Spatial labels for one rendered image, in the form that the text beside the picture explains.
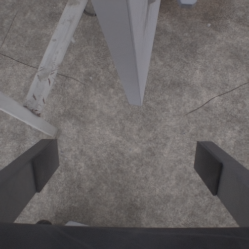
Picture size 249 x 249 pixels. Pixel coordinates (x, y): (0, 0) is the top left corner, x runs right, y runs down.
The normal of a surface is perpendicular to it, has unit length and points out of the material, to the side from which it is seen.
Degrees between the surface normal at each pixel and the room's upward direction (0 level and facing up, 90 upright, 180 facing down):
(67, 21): 0
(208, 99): 0
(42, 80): 0
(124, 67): 90
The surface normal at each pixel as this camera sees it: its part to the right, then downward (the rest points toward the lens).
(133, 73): -0.18, 0.98
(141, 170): -0.12, -0.14
